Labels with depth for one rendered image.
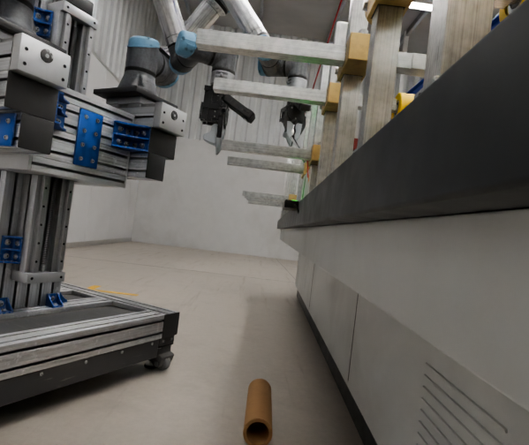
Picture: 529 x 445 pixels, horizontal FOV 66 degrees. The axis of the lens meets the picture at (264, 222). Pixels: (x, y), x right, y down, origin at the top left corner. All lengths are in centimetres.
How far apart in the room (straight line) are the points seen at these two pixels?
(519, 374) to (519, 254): 6
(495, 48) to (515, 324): 14
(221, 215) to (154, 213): 145
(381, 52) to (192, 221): 859
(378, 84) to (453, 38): 26
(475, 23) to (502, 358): 24
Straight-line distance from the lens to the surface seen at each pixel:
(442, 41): 37
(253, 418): 124
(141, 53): 170
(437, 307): 34
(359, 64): 83
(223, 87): 109
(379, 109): 60
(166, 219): 920
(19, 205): 156
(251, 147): 130
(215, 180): 911
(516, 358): 25
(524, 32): 21
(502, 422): 66
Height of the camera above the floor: 59
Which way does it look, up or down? 1 degrees up
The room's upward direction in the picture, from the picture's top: 7 degrees clockwise
